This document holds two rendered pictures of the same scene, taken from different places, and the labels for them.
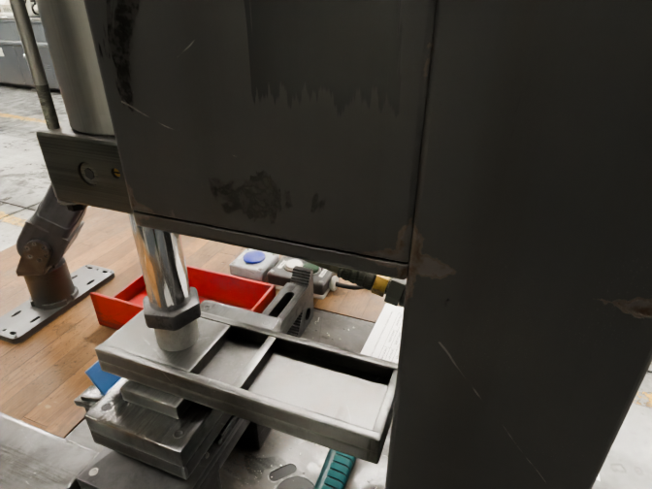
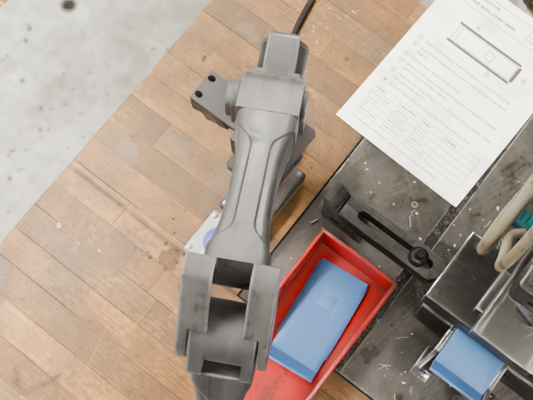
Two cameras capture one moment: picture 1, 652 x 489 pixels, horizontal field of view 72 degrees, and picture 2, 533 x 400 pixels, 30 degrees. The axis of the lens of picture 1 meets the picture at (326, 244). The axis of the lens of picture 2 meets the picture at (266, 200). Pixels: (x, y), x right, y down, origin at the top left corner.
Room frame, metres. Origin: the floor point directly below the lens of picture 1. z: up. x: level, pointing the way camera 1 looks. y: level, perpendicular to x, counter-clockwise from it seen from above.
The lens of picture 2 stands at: (0.55, 0.40, 2.21)
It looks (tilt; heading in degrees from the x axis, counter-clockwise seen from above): 74 degrees down; 288
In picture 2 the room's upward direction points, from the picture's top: 1 degrees counter-clockwise
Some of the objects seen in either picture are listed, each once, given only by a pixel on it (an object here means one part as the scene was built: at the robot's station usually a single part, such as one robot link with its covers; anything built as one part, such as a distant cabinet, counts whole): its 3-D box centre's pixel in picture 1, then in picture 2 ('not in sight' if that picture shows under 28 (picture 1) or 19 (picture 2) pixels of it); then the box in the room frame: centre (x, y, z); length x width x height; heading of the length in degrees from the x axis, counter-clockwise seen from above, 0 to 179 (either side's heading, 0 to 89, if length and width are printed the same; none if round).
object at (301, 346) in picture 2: not in sight; (316, 318); (0.55, 0.19, 0.92); 0.15 x 0.07 x 0.03; 76
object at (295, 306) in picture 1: (276, 328); (390, 242); (0.49, 0.07, 0.95); 0.15 x 0.03 x 0.10; 159
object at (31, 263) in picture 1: (44, 245); not in sight; (0.62, 0.44, 1.00); 0.09 x 0.06 x 0.06; 7
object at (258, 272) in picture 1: (255, 272); (219, 248); (0.70, 0.13, 0.90); 0.07 x 0.07 x 0.06; 69
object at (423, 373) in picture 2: not in sight; (435, 352); (0.40, 0.20, 0.98); 0.07 x 0.02 x 0.01; 69
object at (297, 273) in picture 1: (296, 303); (348, 212); (0.55, 0.04, 0.95); 0.06 x 0.03 x 0.09; 159
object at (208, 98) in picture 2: not in sight; (234, 116); (0.71, 0.00, 1.08); 0.11 x 0.07 x 0.06; 159
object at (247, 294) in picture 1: (186, 305); (301, 335); (0.56, 0.22, 0.93); 0.25 x 0.12 x 0.06; 69
